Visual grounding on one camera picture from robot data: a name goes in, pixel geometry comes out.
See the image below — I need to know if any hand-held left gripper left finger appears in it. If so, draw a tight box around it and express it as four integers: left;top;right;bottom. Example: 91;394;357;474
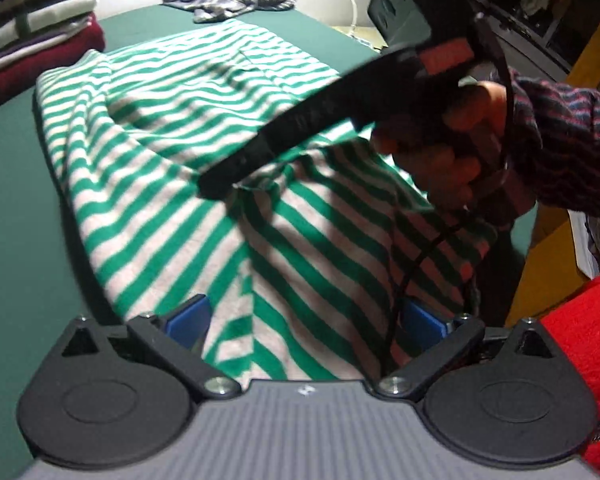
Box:
55;294;243;401

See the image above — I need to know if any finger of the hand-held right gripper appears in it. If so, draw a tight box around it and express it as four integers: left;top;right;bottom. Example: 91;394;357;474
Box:
197;135;281;201

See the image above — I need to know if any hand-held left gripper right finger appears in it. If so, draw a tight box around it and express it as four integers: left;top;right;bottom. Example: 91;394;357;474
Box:
375;300;556;401

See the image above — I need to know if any green white striped shirt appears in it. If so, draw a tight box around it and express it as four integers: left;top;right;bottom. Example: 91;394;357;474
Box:
32;19;498;381

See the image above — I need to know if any person's right forearm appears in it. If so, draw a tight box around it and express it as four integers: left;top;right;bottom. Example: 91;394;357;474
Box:
507;70;600;223

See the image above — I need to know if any person's right hand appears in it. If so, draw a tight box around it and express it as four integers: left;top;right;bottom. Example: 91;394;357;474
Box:
372;82;508;211

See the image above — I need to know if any dark wardrobe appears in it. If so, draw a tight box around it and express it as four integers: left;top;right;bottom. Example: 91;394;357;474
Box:
455;0;600;68

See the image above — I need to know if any grey striped crumpled garment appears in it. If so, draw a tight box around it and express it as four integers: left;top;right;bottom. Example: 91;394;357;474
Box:
192;0;298;23

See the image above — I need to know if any person's red garment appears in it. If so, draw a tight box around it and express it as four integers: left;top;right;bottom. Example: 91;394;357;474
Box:
537;270;600;480

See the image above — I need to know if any dark red folded sweater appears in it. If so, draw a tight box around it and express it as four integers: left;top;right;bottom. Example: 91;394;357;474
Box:
0;15;106;121

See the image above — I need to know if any dark green white folded shirt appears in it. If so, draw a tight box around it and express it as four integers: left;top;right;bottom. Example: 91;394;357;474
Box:
0;0;100;43

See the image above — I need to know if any white folded garment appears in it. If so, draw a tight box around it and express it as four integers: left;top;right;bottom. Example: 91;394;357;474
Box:
0;22;93;78

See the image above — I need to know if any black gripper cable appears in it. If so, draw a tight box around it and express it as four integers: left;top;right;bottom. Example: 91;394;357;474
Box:
377;12;516;378

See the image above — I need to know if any wooden door frame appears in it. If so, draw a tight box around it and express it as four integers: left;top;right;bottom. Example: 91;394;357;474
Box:
562;25;600;86

